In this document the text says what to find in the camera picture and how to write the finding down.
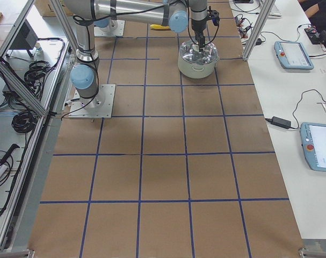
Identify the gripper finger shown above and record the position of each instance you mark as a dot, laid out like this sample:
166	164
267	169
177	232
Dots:
201	41

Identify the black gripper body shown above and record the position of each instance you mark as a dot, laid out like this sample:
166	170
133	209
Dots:
197	26

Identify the glass pot lid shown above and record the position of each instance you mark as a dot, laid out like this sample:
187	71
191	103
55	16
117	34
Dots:
189	52

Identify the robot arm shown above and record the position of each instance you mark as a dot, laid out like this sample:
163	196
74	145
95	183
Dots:
105	28
94	96

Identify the pale green cooking pot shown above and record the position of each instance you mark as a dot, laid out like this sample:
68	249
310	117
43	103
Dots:
195	71

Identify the yellow corn cob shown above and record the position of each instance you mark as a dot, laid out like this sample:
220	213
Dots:
159	27

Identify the far teach pendant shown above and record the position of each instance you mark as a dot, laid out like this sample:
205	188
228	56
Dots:
293	55

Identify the teach pendant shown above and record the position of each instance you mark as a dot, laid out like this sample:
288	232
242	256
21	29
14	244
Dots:
313	137
293	55

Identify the black power adapter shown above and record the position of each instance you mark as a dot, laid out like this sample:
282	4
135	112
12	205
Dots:
283	123

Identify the cardboard box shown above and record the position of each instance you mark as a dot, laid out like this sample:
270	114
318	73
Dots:
45	8

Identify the near teach pendant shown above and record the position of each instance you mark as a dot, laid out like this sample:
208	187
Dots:
313	137

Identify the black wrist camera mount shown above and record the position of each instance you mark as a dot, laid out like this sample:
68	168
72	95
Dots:
213	15

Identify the aluminium frame post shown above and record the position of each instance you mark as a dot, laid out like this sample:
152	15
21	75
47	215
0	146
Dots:
259	24

